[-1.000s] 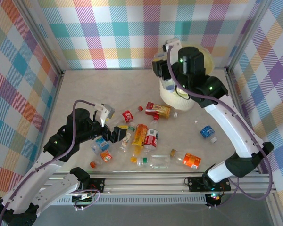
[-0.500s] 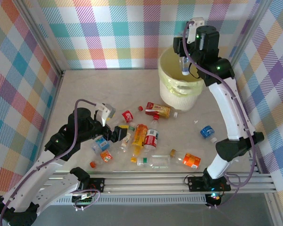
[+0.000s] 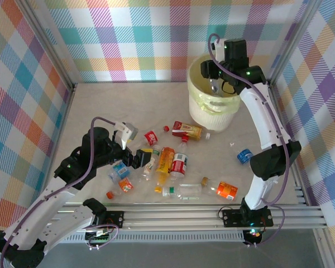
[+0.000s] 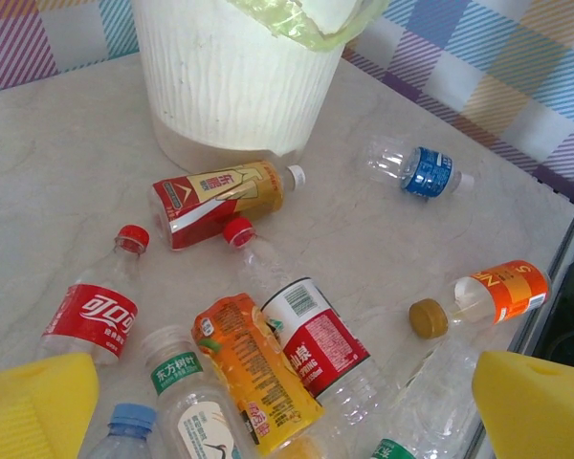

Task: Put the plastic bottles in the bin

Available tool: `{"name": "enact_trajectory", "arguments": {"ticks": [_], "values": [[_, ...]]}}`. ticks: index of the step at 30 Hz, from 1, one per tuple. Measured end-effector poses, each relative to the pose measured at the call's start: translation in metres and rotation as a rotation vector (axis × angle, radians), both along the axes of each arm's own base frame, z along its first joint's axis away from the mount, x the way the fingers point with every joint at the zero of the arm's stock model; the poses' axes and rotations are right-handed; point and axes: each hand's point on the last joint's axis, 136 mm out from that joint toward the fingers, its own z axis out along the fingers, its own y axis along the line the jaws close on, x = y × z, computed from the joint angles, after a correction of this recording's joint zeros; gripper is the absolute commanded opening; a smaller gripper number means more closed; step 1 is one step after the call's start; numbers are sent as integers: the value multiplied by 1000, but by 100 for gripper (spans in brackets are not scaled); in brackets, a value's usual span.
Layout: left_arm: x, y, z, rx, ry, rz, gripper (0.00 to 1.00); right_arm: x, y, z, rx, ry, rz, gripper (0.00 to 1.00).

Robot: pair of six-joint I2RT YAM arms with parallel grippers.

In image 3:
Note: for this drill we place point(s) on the white label green neck bottle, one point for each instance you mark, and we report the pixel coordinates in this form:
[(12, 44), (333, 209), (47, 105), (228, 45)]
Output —
[(149, 171)]

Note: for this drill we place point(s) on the orange juice bottle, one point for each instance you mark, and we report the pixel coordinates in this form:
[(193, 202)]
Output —
[(165, 160)]

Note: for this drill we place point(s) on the red label cola bottle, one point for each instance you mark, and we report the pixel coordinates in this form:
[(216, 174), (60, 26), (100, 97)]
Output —
[(151, 137)]

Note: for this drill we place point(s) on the small orange label bottle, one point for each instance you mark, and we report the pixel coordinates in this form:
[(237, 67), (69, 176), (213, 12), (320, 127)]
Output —
[(125, 186)]

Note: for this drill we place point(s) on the red white label bottle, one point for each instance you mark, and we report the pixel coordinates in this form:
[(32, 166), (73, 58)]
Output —
[(179, 165)]

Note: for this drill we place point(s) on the red gold label bottle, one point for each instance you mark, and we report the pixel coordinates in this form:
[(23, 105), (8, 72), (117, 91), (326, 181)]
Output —
[(188, 129)]

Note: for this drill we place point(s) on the clear bottle green white cap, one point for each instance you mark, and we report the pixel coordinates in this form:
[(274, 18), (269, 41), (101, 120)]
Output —
[(187, 191)]

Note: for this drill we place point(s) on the light blue label bottle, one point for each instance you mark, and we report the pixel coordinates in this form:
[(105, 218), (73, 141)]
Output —
[(245, 157)]

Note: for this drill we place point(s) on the orange label brown cap bottle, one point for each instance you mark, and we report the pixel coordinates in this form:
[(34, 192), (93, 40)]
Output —
[(226, 190)]

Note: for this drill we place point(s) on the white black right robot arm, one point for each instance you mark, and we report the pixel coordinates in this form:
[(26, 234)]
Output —
[(261, 117)]

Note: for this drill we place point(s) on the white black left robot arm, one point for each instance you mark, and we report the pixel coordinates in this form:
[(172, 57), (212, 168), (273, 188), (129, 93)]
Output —
[(72, 220)]

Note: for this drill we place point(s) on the white ribbed plastic bin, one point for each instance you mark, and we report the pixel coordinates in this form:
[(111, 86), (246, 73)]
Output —
[(212, 120)]

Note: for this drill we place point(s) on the green controller board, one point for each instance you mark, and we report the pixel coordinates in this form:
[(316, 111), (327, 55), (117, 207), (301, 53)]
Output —
[(99, 237)]

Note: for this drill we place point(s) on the small lit controller board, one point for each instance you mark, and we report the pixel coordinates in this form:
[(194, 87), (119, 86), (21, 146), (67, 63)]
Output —
[(254, 236)]

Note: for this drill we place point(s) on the narrow aluminium side rail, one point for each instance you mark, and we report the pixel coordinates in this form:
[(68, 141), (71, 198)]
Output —
[(64, 117)]

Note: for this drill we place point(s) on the aluminium frame post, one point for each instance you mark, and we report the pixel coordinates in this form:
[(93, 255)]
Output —
[(48, 42), (291, 42)]

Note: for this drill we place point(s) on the wide aluminium base rail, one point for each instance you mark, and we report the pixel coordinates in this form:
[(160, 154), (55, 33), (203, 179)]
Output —
[(170, 216)]

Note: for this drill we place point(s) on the small black arm base plate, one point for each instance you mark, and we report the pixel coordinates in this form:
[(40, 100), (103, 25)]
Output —
[(115, 219)]

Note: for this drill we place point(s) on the long black arm base plate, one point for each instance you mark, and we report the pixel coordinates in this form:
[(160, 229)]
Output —
[(230, 217)]

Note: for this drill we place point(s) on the slotted aluminium side rail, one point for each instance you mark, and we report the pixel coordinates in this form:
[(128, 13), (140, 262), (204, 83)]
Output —
[(300, 194)]

